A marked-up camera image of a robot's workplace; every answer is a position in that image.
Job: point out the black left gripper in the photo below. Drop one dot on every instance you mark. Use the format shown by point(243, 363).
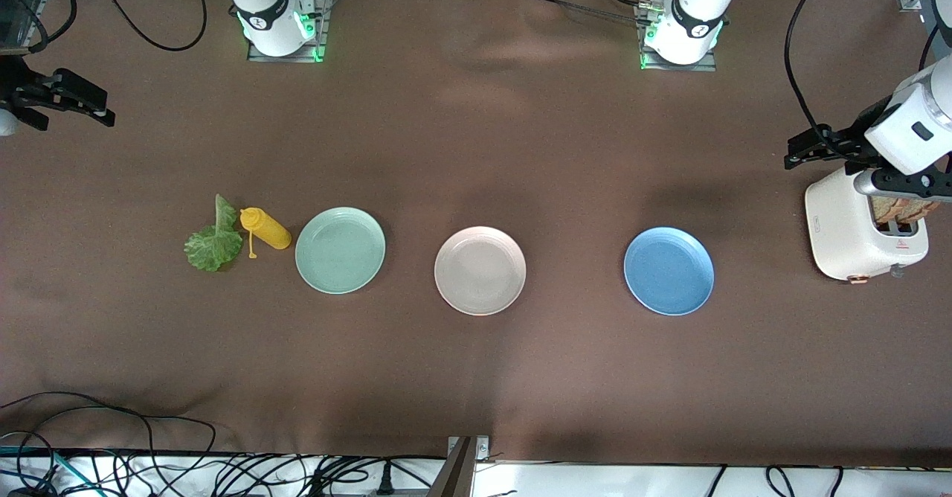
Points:
point(848, 140)

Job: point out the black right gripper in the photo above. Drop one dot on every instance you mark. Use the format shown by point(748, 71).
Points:
point(16, 89)

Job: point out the green lettuce leaf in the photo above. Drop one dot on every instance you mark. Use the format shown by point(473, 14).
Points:
point(212, 248)

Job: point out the yellow squeeze bottle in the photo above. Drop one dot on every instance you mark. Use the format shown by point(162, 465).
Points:
point(271, 233)

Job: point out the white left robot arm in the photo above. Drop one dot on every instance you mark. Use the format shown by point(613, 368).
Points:
point(699, 6)

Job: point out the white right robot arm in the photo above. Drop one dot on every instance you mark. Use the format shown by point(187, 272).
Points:
point(264, 13)

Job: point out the blue plate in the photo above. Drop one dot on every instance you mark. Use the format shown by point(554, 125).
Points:
point(669, 270)

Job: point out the green plate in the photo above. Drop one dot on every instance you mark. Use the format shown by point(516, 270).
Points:
point(341, 251)

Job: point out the beige plate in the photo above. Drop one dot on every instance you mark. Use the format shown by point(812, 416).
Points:
point(480, 270)

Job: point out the white two-slot toaster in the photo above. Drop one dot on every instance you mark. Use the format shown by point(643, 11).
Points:
point(840, 229)

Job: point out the clear plastic box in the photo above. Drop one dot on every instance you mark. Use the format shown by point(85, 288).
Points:
point(18, 13)

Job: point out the brown tablecloth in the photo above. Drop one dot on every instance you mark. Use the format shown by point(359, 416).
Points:
point(476, 378)

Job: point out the black power plug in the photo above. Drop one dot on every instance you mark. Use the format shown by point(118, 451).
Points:
point(385, 482)

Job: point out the aluminium post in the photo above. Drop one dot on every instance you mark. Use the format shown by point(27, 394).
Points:
point(457, 475)

